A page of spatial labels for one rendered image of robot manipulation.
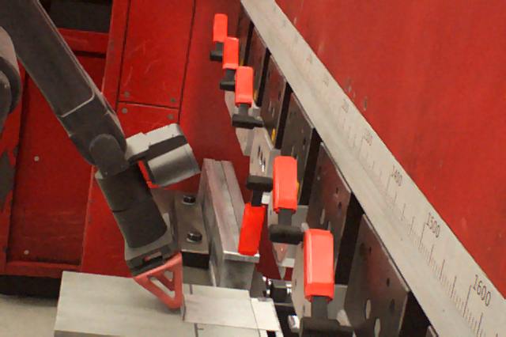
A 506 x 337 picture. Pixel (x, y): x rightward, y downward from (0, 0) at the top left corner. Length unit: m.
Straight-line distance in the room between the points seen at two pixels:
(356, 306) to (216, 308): 0.62
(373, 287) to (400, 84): 0.15
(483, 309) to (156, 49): 1.65
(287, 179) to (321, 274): 0.21
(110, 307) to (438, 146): 0.79
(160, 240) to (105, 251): 0.95
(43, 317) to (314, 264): 2.81
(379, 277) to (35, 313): 2.91
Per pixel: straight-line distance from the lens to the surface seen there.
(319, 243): 0.89
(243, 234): 1.24
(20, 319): 3.62
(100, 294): 1.47
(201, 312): 1.45
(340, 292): 0.96
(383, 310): 0.80
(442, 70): 0.74
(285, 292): 1.91
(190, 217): 2.06
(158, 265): 1.38
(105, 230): 2.32
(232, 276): 1.78
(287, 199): 1.05
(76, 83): 1.30
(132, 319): 1.41
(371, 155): 0.88
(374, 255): 0.83
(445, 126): 0.72
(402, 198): 0.78
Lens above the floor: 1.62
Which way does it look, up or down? 18 degrees down
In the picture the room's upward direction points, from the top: 9 degrees clockwise
